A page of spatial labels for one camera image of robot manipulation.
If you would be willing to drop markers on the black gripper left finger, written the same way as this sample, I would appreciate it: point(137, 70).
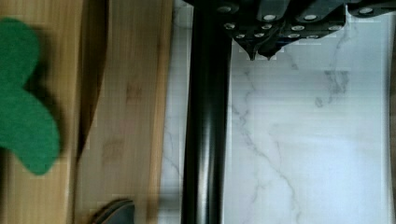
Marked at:
point(254, 24)

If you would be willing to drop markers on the wooden drawer cabinet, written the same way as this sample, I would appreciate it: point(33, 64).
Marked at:
point(52, 54)

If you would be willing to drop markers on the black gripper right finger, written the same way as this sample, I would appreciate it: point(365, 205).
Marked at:
point(290, 20)

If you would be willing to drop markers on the blue plate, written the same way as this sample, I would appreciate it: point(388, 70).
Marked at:
point(117, 212)

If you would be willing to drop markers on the yellow green plush turtle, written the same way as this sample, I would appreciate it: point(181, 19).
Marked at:
point(27, 128)

